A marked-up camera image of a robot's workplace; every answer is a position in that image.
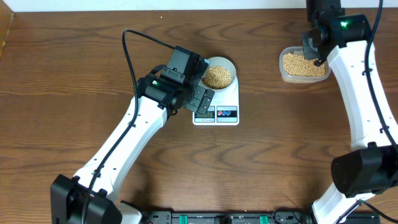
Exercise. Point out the soybeans in bowl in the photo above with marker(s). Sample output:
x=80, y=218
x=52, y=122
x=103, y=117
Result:
x=217, y=77

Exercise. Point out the clear plastic soybean container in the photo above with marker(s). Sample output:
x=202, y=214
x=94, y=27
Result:
x=295, y=69

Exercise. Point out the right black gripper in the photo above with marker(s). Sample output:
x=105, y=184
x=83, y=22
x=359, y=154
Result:
x=307, y=53

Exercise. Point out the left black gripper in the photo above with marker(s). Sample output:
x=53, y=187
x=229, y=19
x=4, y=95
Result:
x=198, y=93

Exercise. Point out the light grey round bowl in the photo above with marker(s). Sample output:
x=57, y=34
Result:
x=227, y=64

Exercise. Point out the white digital kitchen scale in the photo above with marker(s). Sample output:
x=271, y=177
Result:
x=224, y=107

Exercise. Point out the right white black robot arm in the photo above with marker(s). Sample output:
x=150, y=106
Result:
x=345, y=43

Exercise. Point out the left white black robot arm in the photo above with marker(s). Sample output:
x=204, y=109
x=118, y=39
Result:
x=90, y=195

